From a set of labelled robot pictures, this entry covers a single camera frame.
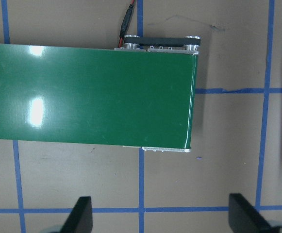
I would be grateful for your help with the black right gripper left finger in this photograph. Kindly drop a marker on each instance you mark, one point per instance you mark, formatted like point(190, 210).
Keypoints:
point(80, 220)

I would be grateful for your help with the green conveyor belt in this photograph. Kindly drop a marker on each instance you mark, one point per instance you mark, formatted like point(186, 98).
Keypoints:
point(139, 95)

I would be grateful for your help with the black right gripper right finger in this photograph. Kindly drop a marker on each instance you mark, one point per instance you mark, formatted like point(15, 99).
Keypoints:
point(244, 218)

